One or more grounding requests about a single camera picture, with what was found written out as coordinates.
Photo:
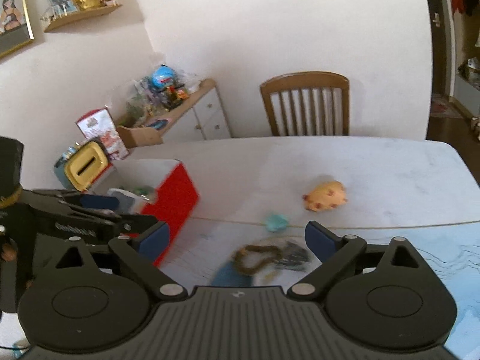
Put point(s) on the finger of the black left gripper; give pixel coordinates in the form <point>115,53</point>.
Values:
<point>85,203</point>
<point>133,225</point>

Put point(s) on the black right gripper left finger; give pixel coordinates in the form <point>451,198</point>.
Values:
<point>116,262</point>

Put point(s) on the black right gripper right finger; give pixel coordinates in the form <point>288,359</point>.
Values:
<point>353,270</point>

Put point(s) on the yellow spotted animal toy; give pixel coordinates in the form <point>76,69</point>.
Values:
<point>325,197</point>

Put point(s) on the teal squishy animal toy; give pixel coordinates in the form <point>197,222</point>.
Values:
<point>275,223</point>

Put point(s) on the red white storage box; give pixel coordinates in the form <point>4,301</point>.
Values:
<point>158,187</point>

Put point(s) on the red white snack bag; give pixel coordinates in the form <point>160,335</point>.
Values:
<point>98,124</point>

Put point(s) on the white wood sideboard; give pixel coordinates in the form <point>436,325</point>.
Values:
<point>200,118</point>

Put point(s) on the blue round toy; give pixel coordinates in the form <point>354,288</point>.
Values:
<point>163,77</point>

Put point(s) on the brown wooden chair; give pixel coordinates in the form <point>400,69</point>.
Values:
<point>307,103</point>

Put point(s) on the framed wall picture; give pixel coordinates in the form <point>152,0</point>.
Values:
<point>16,31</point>

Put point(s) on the wooden wall shelf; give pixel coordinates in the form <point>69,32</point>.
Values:
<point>64,20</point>

